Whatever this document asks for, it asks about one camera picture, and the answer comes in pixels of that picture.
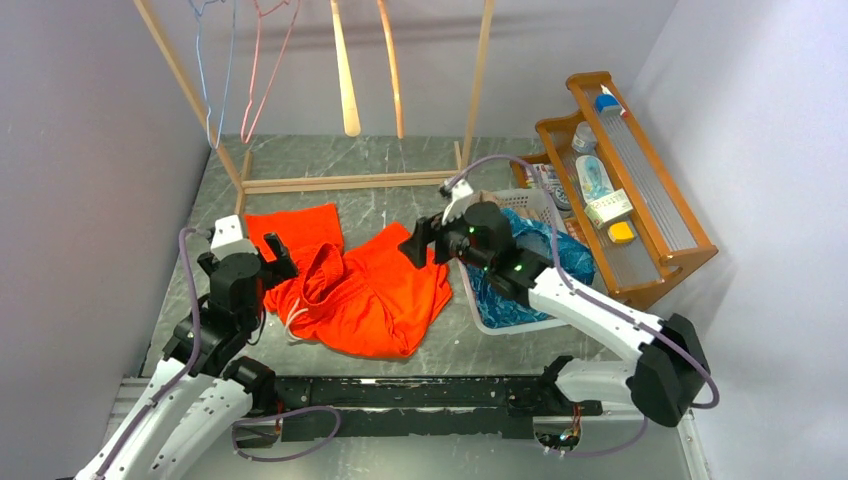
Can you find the orange snack pack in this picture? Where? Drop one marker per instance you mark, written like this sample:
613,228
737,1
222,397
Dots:
574,230

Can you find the white plastic basket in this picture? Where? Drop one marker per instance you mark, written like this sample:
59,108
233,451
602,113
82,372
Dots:
529,215

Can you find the orange shorts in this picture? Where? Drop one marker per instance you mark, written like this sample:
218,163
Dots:
369,301

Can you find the beige shorts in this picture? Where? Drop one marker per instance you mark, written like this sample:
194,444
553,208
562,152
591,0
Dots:
487,196

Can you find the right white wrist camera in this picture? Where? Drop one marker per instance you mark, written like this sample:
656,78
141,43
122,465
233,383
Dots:
460,195

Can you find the pink hanger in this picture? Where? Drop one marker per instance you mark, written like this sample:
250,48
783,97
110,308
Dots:
261,83

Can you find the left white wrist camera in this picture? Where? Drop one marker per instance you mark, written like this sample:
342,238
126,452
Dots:
229,237

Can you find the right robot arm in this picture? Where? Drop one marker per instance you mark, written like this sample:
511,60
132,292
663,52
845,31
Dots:
661,366

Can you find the wooden hanger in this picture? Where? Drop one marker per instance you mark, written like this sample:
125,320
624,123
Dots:
393,68
350,114

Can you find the small card pack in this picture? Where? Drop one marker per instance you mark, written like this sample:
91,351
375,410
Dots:
543,176

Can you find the blue white eraser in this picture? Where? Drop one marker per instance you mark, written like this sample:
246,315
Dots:
607,104

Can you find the blue patterned shorts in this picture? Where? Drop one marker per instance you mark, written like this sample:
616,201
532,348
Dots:
511,270

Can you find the white box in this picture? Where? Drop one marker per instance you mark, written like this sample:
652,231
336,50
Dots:
608,209

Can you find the wooden clothes rack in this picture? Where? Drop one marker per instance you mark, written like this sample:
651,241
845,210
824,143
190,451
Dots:
300,145

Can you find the yellow block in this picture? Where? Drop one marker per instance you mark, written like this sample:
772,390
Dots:
621,232

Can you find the clear small bottle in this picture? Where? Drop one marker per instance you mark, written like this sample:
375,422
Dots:
584,140

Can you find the round tin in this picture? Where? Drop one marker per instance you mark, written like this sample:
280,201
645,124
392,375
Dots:
561,201

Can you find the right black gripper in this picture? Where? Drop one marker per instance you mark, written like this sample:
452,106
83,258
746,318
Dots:
426,231

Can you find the blue wire hanger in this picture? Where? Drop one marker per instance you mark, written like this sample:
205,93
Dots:
214,55

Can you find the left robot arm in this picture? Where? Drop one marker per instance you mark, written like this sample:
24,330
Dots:
202,384

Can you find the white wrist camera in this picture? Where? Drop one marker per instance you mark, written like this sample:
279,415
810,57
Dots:
460,195
229,237

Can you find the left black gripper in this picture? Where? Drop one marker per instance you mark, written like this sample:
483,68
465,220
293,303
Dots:
282,266

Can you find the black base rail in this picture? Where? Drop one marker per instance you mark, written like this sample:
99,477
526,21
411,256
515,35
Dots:
387,407

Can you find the wooden tiered shelf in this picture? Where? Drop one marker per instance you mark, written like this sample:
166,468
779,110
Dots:
644,237

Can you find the blue white tube pack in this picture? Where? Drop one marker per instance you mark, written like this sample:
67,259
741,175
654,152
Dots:
593,178

